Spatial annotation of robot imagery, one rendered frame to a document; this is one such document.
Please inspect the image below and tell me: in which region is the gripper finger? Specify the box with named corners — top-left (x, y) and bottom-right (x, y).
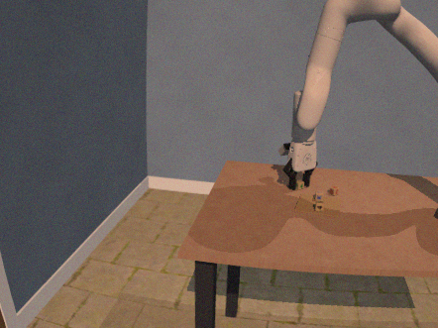
top-left (283, 159), bottom-right (297, 190)
top-left (302, 168), bottom-right (315, 186)

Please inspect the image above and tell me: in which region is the tan flat mat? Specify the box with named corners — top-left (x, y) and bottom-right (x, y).
top-left (294, 193), bottom-right (341, 217)

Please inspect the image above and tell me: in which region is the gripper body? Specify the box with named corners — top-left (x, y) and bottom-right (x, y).
top-left (287, 138), bottom-right (317, 172)

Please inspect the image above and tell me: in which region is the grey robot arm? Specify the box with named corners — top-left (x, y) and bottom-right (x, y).
top-left (291, 0), bottom-right (438, 142)

